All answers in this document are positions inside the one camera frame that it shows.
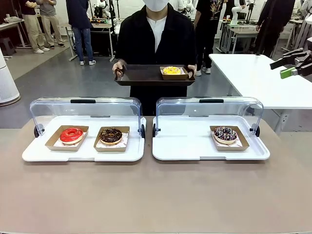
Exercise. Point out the white display tray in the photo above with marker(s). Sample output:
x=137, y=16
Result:
x=182, y=146
x=85, y=156

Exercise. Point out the background table with orange items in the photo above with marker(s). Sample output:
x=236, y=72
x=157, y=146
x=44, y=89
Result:
x=102, y=26

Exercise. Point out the dark brown serving tray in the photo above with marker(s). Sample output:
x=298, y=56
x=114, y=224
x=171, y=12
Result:
x=141, y=76

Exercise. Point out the background grey work table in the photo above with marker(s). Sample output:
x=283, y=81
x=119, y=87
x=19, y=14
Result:
x=241, y=31

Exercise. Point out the chocolate donut with white stripes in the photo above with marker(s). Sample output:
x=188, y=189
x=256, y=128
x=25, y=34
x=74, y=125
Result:
x=225, y=135

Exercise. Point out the white table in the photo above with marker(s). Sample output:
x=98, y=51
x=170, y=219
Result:
x=243, y=73

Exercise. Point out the chocolate nut donut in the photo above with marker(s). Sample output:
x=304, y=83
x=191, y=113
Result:
x=111, y=136

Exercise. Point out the bystander all in black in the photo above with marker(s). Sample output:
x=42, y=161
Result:
x=273, y=24

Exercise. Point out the red glazed donut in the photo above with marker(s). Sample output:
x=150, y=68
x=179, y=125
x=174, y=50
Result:
x=72, y=136

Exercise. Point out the white cylindrical appliance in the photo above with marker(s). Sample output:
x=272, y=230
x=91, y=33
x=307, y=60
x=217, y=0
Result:
x=7, y=83

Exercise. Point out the brown cardboard donut box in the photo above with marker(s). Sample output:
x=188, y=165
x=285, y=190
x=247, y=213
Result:
x=231, y=147
x=174, y=77
x=52, y=144
x=109, y=148

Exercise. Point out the person's right hand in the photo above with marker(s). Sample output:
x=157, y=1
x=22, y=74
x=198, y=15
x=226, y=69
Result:
x=118, y=67

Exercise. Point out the clear plastic display lid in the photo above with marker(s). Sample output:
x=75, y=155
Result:
x=175, y=107
x=114, y=107

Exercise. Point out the bystander grey shirt khaki pants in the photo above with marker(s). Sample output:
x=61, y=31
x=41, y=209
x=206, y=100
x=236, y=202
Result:
x=52, y=22

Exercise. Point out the yellow sprinkled donut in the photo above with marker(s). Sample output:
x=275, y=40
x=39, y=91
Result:
x=171, y=70

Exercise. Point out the dark grey stool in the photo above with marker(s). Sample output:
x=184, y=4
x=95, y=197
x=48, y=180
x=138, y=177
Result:
x=7, y=46

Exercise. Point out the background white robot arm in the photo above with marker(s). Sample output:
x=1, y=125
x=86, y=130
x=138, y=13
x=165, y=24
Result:
x=236, y=12

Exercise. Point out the person's left hand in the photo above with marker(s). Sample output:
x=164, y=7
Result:
x=192, y=69

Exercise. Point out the white face mask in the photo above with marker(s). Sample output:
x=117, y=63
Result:
x=156, y=5

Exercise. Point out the background wooden top desk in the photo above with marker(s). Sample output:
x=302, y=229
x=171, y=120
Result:
x=11, y=24

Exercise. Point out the person in black cardigan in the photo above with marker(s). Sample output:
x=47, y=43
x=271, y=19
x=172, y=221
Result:
x=175, y=41

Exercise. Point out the bystander black shirt khaki pants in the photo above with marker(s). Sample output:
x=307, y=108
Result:
x=33, y=26

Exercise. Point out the bystander in printed black tee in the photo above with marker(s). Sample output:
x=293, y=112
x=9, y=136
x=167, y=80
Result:
x=207, y=29

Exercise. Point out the bystander in blue jeans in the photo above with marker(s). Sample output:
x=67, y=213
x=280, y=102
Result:
x=83, y=29

